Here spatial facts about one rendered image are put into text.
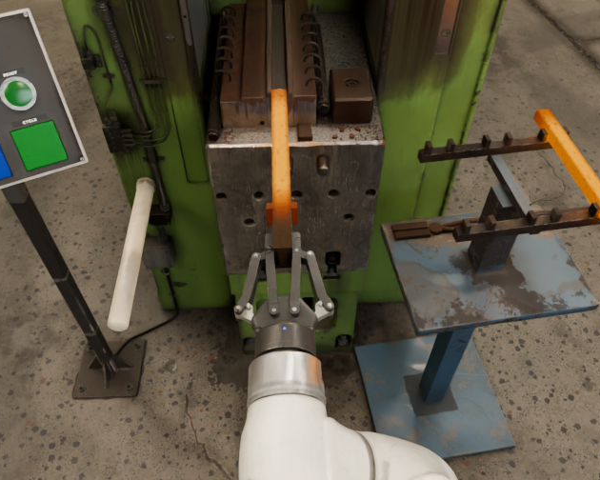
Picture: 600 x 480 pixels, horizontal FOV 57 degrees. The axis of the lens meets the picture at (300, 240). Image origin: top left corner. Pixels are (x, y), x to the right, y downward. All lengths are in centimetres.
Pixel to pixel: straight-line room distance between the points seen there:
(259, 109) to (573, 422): 137
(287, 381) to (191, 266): 122
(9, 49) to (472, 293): 100
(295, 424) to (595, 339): 168
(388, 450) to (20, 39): 89
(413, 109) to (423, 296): 47
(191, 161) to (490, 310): 82
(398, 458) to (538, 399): 134
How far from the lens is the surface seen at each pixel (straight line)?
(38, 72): 113
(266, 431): 61
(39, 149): 113
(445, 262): 128
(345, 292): 161
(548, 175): 268
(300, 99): 119
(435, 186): 162
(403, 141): 147
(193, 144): 146
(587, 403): 204
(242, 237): 139
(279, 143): 94
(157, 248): 169
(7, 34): 113
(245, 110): 120
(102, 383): 195
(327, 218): 134
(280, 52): 133
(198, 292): 194
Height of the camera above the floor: 167
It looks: 50 degrees down
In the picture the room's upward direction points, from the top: straight up
